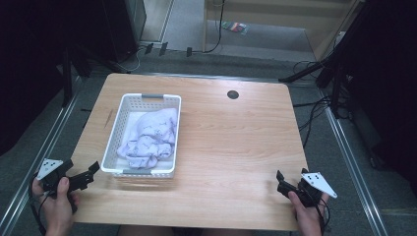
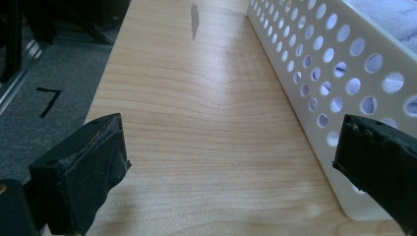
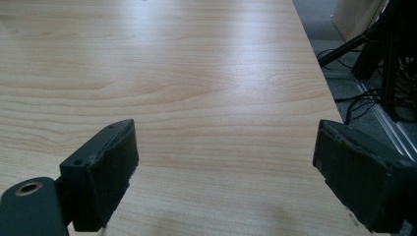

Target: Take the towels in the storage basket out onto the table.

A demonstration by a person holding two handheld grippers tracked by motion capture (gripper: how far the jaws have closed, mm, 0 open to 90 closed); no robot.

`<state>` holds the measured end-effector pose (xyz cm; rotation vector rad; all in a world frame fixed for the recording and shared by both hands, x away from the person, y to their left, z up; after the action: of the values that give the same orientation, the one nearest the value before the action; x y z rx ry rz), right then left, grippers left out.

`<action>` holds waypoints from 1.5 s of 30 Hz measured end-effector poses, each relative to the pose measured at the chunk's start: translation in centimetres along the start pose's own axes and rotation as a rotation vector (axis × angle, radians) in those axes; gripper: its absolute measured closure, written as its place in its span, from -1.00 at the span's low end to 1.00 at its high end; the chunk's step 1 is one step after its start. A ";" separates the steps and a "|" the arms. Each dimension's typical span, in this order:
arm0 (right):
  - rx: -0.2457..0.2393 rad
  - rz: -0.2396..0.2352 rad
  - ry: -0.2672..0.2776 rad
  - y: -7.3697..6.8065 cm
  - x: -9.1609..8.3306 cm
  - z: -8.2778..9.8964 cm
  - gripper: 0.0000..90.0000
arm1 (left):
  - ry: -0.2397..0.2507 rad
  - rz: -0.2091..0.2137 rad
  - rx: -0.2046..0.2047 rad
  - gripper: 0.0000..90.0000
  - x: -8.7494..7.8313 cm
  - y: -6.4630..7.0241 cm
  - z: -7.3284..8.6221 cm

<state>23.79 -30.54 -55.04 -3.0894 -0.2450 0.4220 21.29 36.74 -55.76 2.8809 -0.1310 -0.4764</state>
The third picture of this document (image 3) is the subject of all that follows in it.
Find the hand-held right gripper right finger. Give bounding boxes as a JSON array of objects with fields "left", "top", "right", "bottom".
[{"left": 312, "top": 119, "right": 417, "bottom": 234}]

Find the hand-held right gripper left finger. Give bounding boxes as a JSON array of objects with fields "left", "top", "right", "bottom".
[{"left": 59, "top": 118, "right": 140, "bottom": 233}]

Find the black metal stand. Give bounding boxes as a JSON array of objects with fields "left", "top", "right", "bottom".
[{"left": 317, "top": 0, "right": 417, "bottom": 124}]

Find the beige board panel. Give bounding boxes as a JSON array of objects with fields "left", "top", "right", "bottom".
[{"left": 331, "top": 0, "right": 387, "bottom": 43}]

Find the metal floor rail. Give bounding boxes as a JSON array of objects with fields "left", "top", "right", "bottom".
[{"left": 355, "top": 78, "right": 417, "bottom": 163}]

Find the black floor cable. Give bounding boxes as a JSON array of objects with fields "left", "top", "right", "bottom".
[{"left": 333, "top": 88, "right": 383, "bottom": 126}]

